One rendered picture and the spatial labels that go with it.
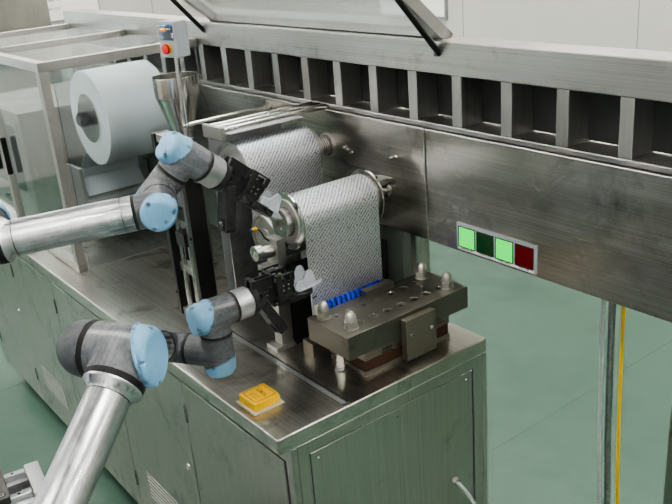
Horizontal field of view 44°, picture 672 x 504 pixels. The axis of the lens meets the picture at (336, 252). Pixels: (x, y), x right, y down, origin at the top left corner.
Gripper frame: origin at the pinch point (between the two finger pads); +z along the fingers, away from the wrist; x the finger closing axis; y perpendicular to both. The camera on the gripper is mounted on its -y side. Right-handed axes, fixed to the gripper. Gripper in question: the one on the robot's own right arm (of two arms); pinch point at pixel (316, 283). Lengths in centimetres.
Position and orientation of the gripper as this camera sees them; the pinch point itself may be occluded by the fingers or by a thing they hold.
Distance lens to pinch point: 209.7
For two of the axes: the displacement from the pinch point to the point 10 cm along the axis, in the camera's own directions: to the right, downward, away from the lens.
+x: -6.1, -2.5, 7.5
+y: -0.8, -9.3, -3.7
